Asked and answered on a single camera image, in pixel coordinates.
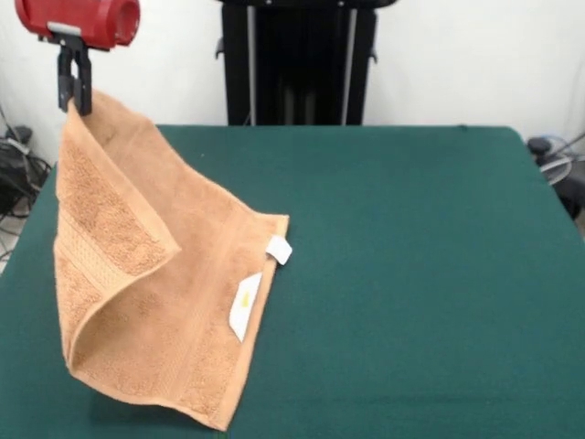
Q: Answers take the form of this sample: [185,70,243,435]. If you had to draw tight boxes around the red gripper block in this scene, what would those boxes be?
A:
[15,0,142,115]

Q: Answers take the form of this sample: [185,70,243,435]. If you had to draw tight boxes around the tan terry towel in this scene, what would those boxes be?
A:
[53,89,292,433]

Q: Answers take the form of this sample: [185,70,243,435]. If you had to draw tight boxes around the dark green table cloth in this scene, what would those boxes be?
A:
[0,125,585,439]

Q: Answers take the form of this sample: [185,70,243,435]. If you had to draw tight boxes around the black cable bundle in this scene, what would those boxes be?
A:
[0,136,54,220]

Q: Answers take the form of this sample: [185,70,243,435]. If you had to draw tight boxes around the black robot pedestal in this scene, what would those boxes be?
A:
[213,0,381,127]

